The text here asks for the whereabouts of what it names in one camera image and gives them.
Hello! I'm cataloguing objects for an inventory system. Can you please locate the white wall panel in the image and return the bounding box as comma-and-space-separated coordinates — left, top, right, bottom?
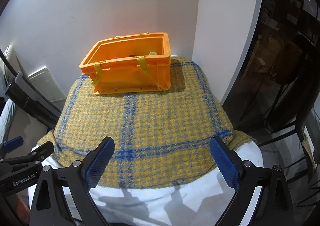
28, 66, 66, 102

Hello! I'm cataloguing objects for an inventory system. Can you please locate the orange plastic storage crate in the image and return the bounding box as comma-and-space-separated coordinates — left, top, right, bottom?
79, 32, 171, 95

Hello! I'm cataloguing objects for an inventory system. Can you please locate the black chair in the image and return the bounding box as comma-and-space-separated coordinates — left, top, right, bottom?
257, 105, 320, 207

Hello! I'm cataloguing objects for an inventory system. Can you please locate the black grey stand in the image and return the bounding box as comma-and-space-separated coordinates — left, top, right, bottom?
1, 51, 61, 129

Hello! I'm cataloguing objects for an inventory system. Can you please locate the yellow blue woven blanket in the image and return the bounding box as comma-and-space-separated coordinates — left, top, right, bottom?
38, 57, 252, 189

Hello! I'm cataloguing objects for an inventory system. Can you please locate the white bed sheet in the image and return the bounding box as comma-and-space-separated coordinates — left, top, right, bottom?
27, 140, 264, 226

